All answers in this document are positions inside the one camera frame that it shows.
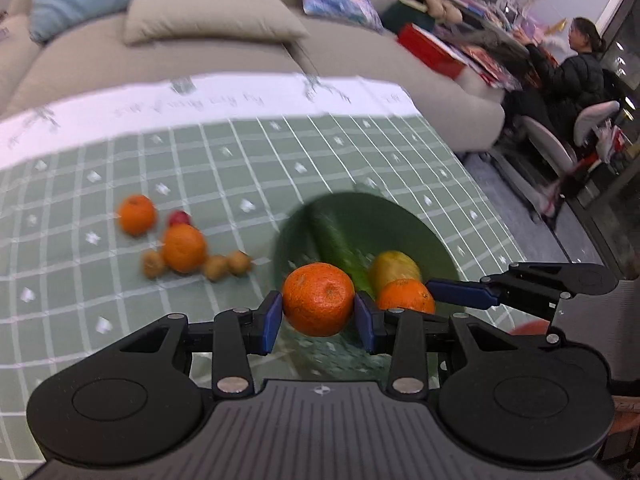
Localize orange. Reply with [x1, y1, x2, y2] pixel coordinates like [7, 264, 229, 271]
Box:
[161, 224, 208, 275]
[282, 262, 356, 338]
[375, 278, 437, 316]
[118, 194, 157, 237]

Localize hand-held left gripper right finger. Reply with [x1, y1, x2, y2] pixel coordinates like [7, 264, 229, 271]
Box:
[352, 290, 532, 397]

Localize dark green bag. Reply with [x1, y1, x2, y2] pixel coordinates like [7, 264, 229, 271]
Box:
[382, 0, 436, 34]

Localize pile of books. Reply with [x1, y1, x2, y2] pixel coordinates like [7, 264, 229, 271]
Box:
[445, 35, 531, 92]

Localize red box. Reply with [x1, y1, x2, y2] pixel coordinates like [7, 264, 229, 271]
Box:
[397, 23, 468, 80]

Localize small brown fruit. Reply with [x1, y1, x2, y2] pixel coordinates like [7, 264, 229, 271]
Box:
[203, 255, 231, 282]
[227, 251, 252, 276]
[142, 251, 166, 278]

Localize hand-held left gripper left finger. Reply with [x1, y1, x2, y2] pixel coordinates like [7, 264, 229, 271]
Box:
[107, 290, 284, 402]

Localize beige cushion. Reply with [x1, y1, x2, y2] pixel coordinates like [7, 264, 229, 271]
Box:
[124, 0, 308, 46]

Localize green checked tablecloth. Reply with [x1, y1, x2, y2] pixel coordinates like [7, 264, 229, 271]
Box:
[0, 74, 551, 480]

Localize green bowl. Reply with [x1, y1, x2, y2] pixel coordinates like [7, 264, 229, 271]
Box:
[272, 192, 461, 382]

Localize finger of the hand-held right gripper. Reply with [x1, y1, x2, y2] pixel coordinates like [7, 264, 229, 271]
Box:
[426, 262, 577, 320]

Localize beige plush toy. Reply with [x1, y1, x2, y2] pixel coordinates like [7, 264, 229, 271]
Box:
[420, 0, 463, 23]

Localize beige sofa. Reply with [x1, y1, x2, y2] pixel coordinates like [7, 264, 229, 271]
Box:
[0, 0, 506, 153]

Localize grey office chair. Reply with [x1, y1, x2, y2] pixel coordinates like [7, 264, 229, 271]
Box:
[515, 100, 621, 217]

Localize cucumber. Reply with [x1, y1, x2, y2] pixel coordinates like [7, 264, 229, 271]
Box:
[310, 210, 376, 296]

